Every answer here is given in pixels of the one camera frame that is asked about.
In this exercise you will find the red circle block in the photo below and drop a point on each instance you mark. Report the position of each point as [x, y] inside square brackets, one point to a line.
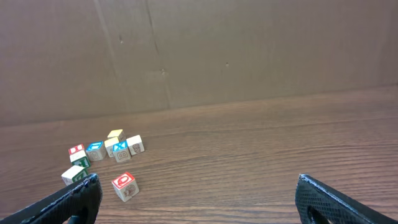
[125, 186]

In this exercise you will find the red I block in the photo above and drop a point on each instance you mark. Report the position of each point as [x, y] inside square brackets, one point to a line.
[76, 149]

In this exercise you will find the blue X block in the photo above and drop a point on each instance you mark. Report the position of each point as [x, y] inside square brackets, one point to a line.
[121, 151]

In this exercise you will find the white patterned block right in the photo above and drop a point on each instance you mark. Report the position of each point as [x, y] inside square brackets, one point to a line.
[135, 145]

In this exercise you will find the yellow block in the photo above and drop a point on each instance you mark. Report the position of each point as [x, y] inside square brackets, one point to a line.
[109, 143]
[117, 133]

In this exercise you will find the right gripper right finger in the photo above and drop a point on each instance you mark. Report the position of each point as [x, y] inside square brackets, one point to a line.
[319, 203]

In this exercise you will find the white spiral block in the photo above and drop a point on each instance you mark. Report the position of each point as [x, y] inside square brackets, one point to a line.
[74, 174]

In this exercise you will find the yellow block far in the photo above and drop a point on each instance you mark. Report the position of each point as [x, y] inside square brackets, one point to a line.
[117, 133]

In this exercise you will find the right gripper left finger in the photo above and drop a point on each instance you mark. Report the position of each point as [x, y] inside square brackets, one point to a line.
[77, 203]

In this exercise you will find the blue L block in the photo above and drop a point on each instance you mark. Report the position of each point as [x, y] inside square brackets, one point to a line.
[96, 151]

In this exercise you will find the white green-sided block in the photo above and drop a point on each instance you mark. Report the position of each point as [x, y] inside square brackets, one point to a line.
[80, 159]

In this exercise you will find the yellow block centre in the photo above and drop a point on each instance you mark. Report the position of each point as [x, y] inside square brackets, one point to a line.
[109, 143]

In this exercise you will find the cardboard back wall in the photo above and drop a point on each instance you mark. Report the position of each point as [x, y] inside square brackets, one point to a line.
[81, 59]

